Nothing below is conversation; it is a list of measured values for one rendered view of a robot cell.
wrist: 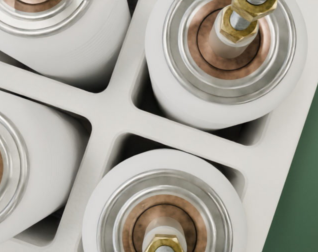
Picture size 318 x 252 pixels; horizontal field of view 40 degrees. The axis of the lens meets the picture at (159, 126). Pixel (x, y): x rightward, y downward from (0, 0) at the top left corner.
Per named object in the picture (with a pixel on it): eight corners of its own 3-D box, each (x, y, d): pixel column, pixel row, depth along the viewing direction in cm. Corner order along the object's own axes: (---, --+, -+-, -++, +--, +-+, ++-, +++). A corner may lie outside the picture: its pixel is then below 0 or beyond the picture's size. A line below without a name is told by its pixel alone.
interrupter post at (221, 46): (256, 36, 25) (270, 19, 22) (232, 69, 25) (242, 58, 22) (223, 11, 25) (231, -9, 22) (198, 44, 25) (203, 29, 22)
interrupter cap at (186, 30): (319, 26, 25) (324, 23, 25) (242, 132, 25) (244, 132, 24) (213, -50, 26) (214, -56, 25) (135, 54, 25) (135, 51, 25)
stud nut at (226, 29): (263, 22, 22) (267, 17, 21) (243, 49, 22) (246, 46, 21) (231, -1, 22) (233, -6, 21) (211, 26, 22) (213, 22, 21)
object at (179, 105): (270, 73, 43) (346, 21, 25) (212, 152, 43) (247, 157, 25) (190, 16, 43) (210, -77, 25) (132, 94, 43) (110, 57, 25)
